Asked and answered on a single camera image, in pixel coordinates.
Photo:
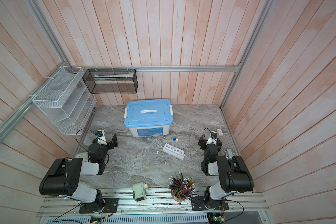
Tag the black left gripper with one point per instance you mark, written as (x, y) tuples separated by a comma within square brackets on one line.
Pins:
[(115, 142)]

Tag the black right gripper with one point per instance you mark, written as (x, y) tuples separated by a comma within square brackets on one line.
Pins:
[(203, 142)]

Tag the white plastic storage bin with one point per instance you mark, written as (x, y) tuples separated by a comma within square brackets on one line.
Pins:
[(150, 131)]

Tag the blue plastic bin lid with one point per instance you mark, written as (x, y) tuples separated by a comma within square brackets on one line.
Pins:
[(148, 113)]

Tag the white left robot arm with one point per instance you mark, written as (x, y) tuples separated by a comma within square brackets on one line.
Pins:
[(63, 177)]

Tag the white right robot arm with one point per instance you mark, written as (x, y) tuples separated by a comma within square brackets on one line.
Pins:
[(234, 176)]

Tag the white test tube rack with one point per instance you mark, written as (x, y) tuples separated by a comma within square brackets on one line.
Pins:
[(175, 152)]

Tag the cup of coloured pencils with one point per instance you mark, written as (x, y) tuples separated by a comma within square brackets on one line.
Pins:
[(181, 187)]

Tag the green white box device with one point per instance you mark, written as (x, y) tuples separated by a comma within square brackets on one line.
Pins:
[(139, 191)]

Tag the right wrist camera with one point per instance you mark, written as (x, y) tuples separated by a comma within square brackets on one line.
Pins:
[(212, 138)]

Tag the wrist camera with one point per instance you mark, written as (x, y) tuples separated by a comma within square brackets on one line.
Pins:
[(100, 137), (212, 138)]

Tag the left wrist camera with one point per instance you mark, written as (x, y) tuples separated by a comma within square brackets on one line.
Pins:
[(100, 137)]

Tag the round white wall clock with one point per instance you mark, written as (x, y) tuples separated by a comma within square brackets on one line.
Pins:
[(83, 155)]

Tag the black mesh wall shelf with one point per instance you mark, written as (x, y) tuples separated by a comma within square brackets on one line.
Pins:
[(100, 81)]

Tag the white wire wall rack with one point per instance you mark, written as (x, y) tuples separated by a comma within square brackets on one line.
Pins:
[(66, 103)]

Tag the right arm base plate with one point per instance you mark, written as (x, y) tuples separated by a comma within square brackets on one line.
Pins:
[(201, 203)]

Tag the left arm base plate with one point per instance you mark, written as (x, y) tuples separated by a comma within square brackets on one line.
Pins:
[(109, 205)]

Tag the aluminium horizontal wall rail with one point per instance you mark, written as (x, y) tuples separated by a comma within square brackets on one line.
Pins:
[(198, 68)]

